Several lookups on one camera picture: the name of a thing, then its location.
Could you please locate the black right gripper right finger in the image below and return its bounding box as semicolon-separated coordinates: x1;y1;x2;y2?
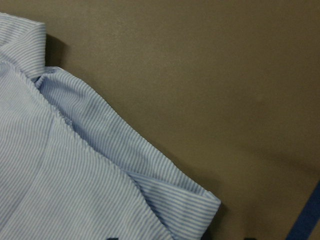
243;236;258;240

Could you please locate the blue striped button shirt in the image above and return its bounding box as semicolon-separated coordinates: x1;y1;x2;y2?
0;13;221;240

